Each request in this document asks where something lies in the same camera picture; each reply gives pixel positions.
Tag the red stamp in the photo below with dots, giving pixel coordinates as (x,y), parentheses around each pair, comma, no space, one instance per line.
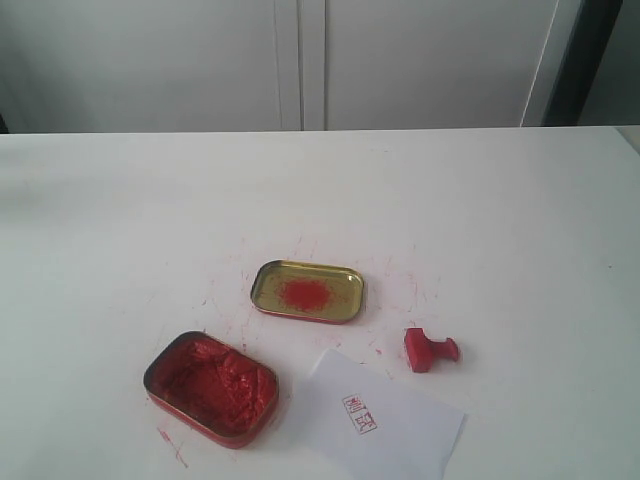
(422,352)

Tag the red ink tin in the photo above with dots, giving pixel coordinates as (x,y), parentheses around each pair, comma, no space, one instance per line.
(213,388)

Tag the dark vertical post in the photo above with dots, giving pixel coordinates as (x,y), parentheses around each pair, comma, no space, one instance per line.
(589,38)

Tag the white paper sheet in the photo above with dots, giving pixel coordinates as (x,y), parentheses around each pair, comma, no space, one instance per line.
(372,426)

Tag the gold tin lid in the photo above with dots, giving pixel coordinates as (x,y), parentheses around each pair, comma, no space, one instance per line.
(310,292)

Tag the white cabinet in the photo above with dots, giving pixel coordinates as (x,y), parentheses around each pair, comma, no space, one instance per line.
(169,66)

